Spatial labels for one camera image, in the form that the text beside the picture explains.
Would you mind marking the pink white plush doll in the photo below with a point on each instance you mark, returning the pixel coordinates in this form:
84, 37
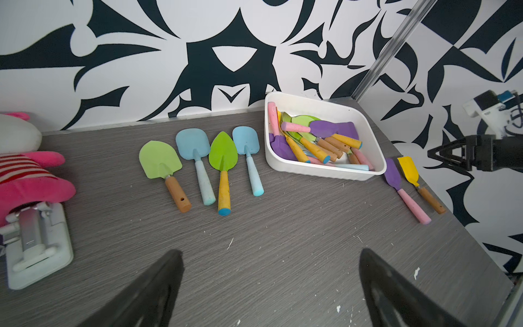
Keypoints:
25, 178

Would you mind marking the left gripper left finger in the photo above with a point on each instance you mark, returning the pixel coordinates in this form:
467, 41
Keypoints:
149, 300

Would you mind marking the light blue round shovel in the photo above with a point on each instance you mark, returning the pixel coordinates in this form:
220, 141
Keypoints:
193, 145

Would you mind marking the purple round shovel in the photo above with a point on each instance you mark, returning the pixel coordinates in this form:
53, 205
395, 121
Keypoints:
323, 129

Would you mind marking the yellow shovel wooden handle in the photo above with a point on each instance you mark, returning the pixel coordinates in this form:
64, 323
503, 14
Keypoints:
412, 176

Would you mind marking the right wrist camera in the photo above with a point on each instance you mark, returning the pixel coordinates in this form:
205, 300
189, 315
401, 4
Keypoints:
502, 113

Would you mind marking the green shovel yellow handle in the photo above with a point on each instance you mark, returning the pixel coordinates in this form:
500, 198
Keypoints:
223, 157

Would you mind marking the white phone stand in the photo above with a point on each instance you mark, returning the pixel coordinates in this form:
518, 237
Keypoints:
37, 243

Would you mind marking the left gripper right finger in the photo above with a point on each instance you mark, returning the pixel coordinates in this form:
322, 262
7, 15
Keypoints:
393, 301

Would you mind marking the white storage box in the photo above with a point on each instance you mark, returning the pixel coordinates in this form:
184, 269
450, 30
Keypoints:
336, 156

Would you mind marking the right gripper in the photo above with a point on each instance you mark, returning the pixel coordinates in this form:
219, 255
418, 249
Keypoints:
483, 152

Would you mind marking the light blue toy shovel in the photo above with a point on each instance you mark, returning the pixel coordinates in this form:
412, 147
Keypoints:
246, 141

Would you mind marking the green shovel orange handle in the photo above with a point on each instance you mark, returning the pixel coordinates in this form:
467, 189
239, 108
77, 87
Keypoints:
160, 160

